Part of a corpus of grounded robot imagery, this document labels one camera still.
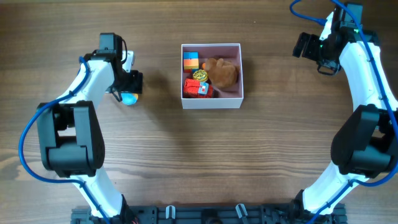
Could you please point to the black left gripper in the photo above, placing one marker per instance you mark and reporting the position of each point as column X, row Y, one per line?
column 135, row 85

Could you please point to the colourful puzzle cube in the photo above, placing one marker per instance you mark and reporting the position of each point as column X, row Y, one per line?
column 190, row 62

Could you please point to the blue duck toy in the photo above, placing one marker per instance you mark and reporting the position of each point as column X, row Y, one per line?
column 129, row 98

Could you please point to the yellow round toy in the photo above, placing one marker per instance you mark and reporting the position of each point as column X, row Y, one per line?
column 200, row 75

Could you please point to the red toy truck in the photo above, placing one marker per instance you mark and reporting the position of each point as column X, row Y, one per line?
column 196, row 89

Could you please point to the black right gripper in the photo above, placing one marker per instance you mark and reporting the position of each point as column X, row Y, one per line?
column 311, row 40

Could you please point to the white box with pink interior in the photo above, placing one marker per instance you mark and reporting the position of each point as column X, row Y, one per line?
column 230, row 98

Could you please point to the brown plush toy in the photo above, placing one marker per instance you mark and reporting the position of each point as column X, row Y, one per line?
column 222, row 73

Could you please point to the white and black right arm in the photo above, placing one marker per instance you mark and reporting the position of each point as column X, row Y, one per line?
column 364, row 150

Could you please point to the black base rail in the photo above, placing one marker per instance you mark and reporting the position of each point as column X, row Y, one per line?
column 266, row 213

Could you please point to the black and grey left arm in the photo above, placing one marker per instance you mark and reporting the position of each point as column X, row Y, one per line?
column 70, row 138

